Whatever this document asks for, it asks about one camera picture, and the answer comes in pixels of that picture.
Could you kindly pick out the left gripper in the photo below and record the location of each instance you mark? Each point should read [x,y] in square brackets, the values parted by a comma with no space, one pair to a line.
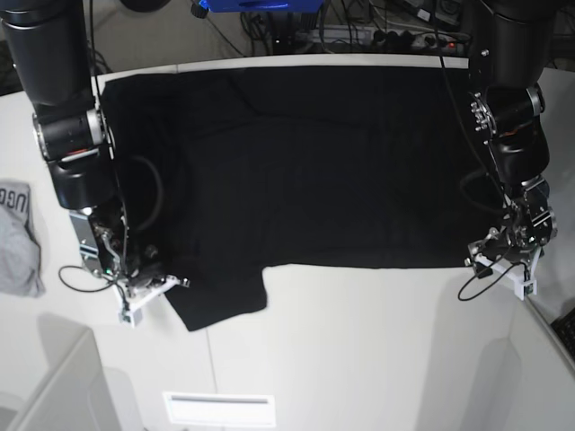
[487,254]

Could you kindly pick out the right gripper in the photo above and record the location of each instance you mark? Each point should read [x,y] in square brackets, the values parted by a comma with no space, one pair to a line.
[137,285]

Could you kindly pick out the black T-shirt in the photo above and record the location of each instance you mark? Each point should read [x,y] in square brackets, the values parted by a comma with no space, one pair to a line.
[349,166]

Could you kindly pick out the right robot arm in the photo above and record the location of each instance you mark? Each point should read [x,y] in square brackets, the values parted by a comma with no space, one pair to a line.
[53,50]

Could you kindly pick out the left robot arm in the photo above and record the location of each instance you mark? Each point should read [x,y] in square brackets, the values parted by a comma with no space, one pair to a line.
[510,49]

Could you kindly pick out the black keyboard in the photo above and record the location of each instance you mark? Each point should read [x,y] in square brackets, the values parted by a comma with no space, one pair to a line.
[564,328]

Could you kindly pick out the grey folded garment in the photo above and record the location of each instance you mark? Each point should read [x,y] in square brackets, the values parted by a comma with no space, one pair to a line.
[20,252]

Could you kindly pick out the white paper label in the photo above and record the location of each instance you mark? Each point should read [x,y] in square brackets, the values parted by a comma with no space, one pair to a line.
[217,410]

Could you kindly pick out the blue box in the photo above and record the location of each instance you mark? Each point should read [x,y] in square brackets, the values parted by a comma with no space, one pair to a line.
[266,6]

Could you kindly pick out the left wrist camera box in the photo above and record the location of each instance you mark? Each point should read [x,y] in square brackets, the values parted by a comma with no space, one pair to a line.
[524,288]

